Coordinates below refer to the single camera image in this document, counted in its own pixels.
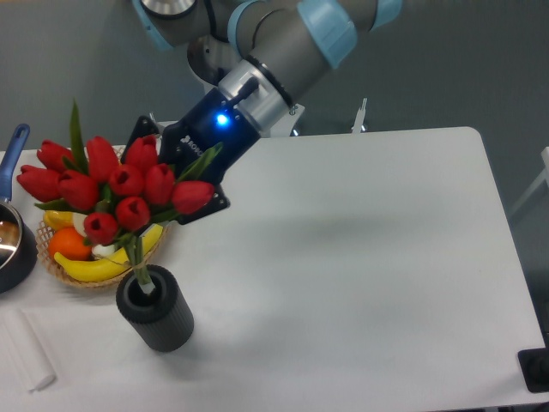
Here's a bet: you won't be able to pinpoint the white rolled cloth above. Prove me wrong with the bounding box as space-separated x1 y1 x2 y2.
3 309 57 392

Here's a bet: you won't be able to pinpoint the black device at table corner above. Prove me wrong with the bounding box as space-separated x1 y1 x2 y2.
517 348 548 393

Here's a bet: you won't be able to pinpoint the white garlic bulb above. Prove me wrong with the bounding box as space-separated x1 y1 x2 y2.
72 213 87 237

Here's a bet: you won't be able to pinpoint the red tulip bouquet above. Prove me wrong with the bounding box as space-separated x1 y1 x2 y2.
16 107 222 297

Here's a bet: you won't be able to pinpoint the woven wicker basket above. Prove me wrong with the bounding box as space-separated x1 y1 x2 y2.
17 136 176 287

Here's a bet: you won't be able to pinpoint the yellow banana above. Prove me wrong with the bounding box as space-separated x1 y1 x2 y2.
53 224 167 283

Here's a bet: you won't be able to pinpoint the black ribbed vase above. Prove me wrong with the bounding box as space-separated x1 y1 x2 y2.
116 264 195 352

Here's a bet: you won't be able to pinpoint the white frame at right edge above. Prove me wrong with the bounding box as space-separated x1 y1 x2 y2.
514 147 549 215

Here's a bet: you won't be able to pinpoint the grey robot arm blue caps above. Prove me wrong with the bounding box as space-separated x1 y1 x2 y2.
133 1 401 224

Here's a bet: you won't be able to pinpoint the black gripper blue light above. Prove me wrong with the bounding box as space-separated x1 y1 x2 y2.
120 78 260 225

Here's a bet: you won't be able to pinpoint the yellow bell pepper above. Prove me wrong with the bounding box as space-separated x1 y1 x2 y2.
43 210 74 231

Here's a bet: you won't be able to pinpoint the dark pot blue handle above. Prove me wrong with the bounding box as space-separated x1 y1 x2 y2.
1 124 37 294

